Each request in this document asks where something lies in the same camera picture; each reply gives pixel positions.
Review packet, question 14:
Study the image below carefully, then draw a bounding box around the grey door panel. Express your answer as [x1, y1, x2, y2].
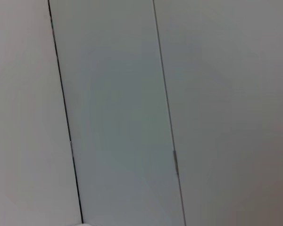
[48, 0, 187, 226]

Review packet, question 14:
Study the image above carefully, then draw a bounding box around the small metal door hinge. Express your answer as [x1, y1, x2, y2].
[173, 150, 180, 175]

